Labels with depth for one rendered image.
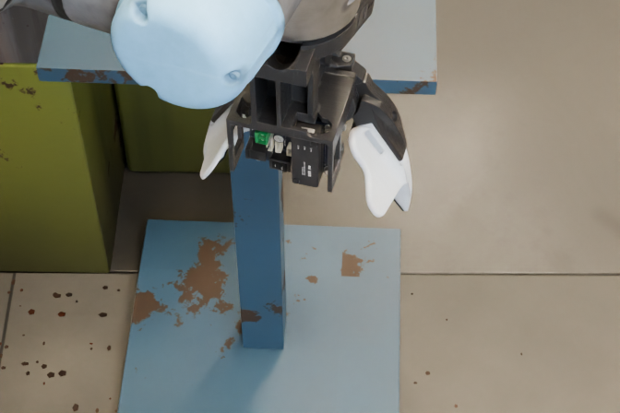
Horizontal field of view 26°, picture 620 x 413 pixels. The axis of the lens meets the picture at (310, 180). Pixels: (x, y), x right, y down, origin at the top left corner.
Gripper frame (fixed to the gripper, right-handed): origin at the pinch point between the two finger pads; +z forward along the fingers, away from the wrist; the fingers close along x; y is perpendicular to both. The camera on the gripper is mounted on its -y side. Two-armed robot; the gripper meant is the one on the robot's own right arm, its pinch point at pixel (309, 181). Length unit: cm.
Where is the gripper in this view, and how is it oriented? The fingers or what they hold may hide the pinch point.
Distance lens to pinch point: 99.5
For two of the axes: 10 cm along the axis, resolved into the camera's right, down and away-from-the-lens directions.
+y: -2.6, 7.5, -6.0
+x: 9.6, 2.1, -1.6
